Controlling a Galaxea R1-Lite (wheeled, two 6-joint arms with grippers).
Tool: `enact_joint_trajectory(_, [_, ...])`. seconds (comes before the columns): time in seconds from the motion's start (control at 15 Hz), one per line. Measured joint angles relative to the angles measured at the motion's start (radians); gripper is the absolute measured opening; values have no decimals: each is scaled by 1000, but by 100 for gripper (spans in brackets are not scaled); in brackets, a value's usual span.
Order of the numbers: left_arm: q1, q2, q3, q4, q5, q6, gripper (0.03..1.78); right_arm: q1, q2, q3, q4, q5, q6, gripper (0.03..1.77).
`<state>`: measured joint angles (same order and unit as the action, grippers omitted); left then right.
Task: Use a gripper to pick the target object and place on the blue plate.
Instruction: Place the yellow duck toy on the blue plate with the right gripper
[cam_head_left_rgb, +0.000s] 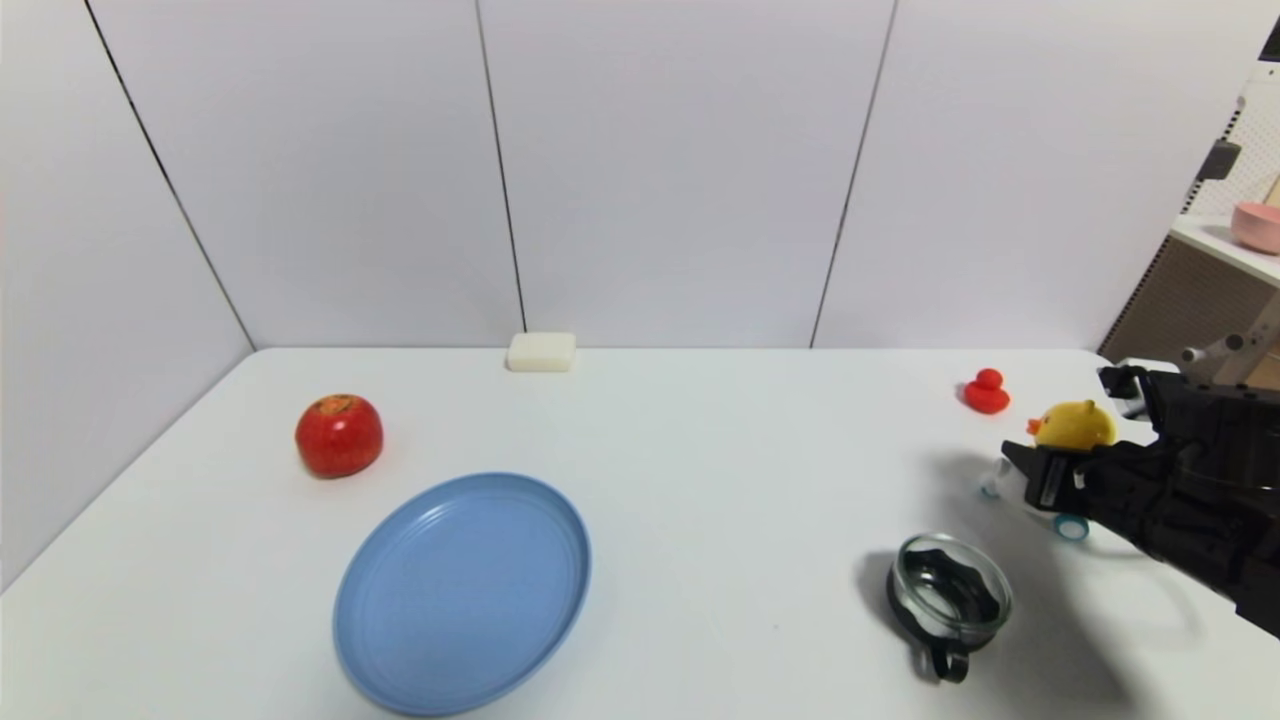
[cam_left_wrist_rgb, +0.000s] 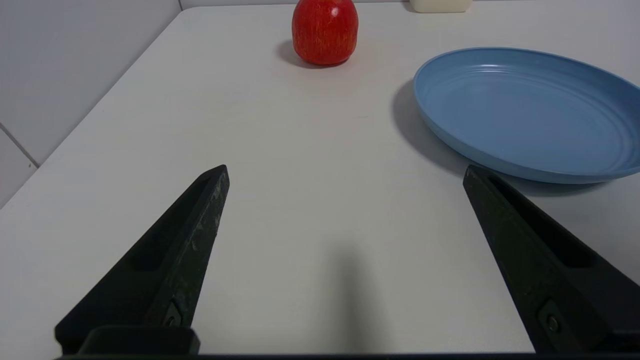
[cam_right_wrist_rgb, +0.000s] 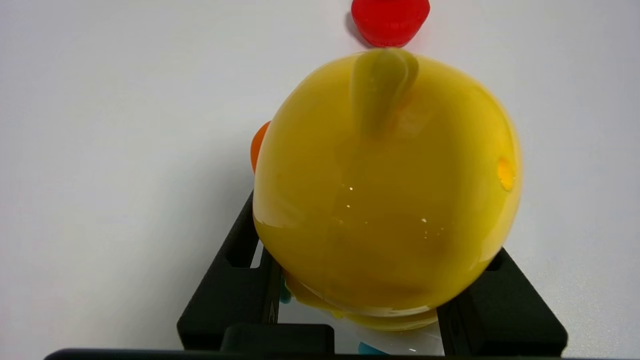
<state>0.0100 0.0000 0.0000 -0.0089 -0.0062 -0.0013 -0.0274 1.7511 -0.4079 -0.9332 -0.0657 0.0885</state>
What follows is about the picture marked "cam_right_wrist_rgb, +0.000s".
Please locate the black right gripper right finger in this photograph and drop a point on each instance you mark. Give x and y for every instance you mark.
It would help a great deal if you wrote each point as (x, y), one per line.
(500, 310)

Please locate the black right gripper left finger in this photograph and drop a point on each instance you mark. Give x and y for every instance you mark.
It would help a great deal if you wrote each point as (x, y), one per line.
(230, 300)

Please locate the yellow duck toy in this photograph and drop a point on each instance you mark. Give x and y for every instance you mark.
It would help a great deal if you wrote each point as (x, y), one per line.
(385, 200)

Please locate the red plastic cup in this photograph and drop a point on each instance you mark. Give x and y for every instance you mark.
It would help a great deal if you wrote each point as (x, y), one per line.
(390, 20)

